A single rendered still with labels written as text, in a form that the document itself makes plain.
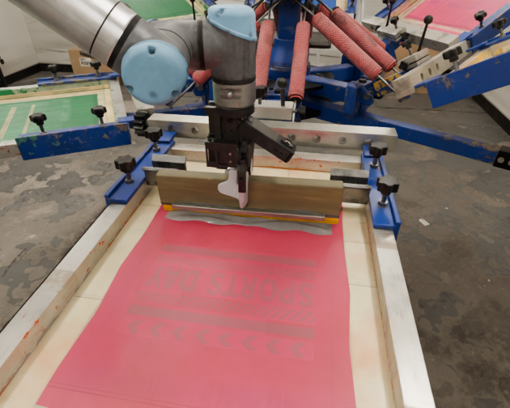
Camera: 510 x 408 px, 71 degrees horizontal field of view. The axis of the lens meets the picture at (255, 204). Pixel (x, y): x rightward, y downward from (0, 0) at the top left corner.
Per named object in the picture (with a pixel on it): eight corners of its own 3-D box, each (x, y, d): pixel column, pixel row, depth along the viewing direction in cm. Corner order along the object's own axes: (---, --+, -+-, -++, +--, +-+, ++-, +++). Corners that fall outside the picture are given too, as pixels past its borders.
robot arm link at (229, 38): (202, 2, 58) (255, 2, 59) (207, 72, 64) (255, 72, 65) (200, 9, 52) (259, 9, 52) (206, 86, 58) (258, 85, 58)
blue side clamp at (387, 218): (393, 250, 72) (401, 223, 68) (367, 247, 73) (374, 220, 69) (376, 174, 96) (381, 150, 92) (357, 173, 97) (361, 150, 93)
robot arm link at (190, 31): (119, 27, 49) (199, 27, 50) (136, 15, 58) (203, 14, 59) (130, 85, 54) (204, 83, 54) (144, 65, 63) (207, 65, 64)
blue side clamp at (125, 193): (132, 223, 79) (125, 197, 75) (111, 220, 80) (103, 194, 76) (177, 159, 103) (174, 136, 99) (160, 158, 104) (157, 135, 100)
